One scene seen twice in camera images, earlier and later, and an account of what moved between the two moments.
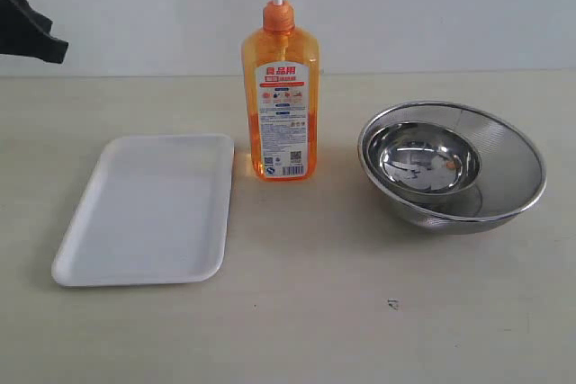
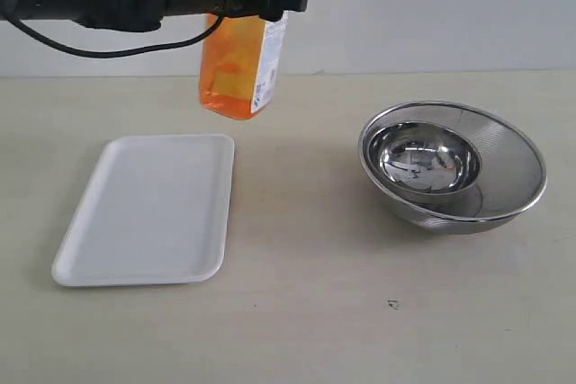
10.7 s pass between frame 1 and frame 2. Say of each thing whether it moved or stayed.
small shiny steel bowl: stayed
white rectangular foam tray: stayed
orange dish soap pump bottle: moved
